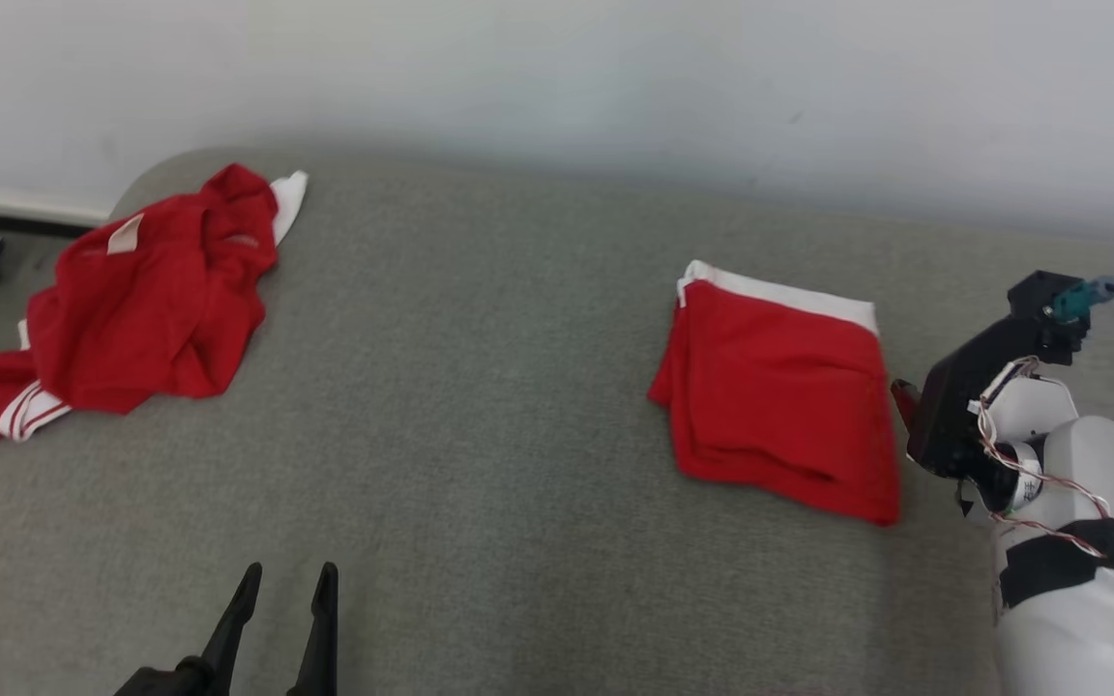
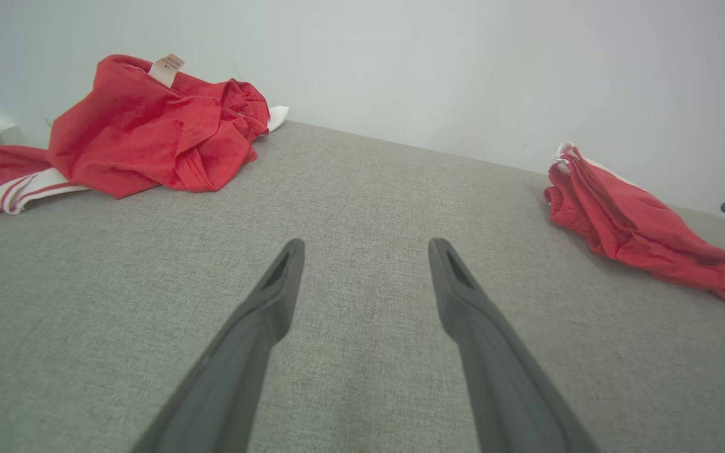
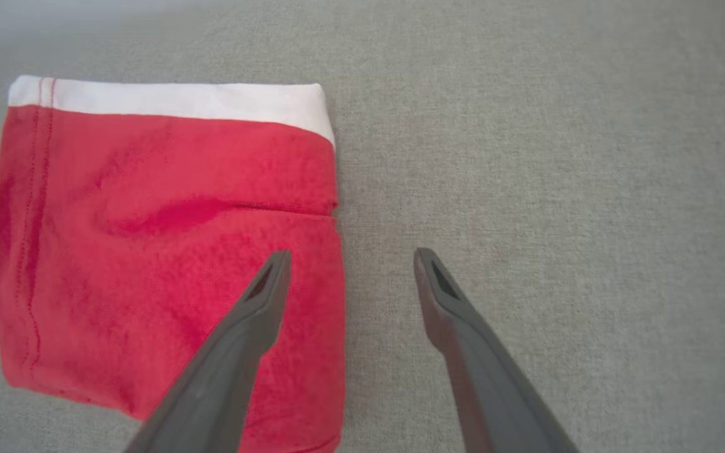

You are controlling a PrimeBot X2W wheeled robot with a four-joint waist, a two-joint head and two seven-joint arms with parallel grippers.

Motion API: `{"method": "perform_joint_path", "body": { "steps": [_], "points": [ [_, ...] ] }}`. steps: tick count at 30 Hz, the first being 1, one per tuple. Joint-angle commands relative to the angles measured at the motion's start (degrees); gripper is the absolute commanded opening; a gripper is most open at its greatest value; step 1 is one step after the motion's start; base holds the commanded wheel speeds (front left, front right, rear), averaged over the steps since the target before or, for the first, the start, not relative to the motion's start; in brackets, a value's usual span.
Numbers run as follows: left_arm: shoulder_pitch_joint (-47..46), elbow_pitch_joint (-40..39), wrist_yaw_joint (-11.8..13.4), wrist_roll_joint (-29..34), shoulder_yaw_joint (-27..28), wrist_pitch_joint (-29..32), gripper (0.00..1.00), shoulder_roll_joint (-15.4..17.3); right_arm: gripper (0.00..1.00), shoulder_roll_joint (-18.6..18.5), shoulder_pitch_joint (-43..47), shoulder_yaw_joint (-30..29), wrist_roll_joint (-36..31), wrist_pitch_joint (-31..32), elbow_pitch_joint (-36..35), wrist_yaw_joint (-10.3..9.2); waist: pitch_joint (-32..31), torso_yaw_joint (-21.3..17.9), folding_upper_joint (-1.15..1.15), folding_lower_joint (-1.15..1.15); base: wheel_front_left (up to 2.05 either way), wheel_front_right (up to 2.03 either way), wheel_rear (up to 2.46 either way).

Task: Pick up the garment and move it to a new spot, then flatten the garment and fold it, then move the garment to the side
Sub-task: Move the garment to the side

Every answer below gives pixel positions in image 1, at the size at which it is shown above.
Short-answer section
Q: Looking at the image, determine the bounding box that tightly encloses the white red wire bundle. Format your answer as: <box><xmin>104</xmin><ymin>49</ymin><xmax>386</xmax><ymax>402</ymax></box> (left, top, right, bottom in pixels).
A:
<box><xmin>966</xmin><ymin>356</ymin><xmax>1111</xmax><ymax>560</ymax></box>

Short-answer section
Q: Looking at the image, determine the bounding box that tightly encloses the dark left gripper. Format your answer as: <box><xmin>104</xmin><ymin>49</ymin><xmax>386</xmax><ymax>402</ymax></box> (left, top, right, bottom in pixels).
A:
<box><xmin>112</xmin><ymin>562</ymin><xmax>340</xmax><ymax>696</ymax></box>

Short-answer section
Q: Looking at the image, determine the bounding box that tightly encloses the grey fabric sofa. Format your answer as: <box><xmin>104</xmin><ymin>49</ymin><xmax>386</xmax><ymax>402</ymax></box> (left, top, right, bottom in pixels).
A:
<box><xmin>0</xmin><ymin>145</ymin><xmax>1114</xmax><ymax>696</ymax></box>

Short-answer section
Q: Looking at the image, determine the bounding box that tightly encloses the white black baseboard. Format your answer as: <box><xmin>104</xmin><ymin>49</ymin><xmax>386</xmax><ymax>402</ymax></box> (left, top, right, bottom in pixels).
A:
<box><xmin>0</xmin><ymin>187</ymin><xmax>115</xmax><ymax>239</ymax></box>

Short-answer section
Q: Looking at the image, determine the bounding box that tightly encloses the teal cable connector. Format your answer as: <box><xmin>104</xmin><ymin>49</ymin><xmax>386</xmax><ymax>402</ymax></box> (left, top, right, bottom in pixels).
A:
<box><xmin>1045</xmin><ymin>277</ymin><xmax>1114</xmax><ymax>322</ymax></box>

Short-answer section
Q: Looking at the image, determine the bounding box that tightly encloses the red white sports jersey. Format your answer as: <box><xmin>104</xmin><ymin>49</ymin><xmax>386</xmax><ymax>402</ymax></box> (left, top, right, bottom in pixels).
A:
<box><xmin>0</xmin><ymin>162</ymin><xmax>309</xmax><ymax>445</ymax></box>

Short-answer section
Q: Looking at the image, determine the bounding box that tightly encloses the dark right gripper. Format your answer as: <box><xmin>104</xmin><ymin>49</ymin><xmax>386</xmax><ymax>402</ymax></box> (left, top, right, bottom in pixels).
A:
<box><xmin>890</xmin><ymin>314</ymin><xmax>1061</xmax><ymax>481</ymax></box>

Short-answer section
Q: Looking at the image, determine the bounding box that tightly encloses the red shorts white waistband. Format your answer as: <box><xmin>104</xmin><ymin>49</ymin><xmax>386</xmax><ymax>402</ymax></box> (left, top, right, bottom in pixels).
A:
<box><xmin>648</xmin><ymin>259</ymin><xmax>904</xmax><ymax>529</ymax></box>

